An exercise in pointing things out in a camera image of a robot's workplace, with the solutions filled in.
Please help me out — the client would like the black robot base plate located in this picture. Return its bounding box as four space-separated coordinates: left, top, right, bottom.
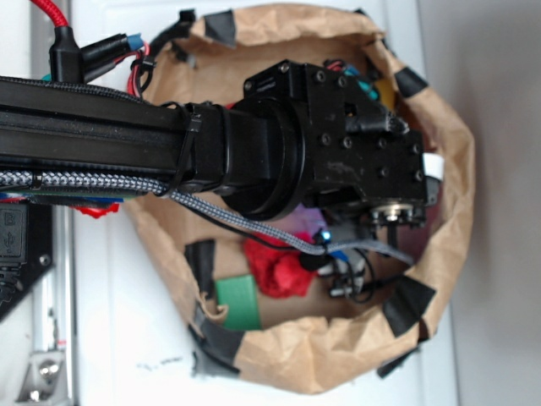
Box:
1 202 54 319

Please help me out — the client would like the red crumpled cloth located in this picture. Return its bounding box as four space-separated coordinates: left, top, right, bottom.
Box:
243 233 315 299

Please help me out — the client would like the brown paper bag bin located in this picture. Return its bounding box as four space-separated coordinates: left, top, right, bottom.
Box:
127 3 475 394

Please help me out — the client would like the aluminium extrusion rail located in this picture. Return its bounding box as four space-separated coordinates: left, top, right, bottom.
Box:
27 0 79 406

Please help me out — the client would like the grey braided cable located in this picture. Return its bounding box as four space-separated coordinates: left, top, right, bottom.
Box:
0 168 415 266

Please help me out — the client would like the silver corner bracket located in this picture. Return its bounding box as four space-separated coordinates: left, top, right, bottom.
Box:
14 351 69 405

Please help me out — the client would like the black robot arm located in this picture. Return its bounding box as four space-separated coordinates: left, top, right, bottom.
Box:
1 60 439 226

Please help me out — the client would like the red braided cable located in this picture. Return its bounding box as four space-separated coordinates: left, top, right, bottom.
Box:
29 0 69 30

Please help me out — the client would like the black usb plug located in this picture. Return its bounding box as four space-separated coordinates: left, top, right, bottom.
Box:
0 203 28 266

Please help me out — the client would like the green rectangular block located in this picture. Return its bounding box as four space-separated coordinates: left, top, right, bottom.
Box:
215 275 261 331

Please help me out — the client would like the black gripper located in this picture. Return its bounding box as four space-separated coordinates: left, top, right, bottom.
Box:
243 60 433 227

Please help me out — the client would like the yellow sponge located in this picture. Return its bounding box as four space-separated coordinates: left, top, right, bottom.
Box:
374 79 396 113

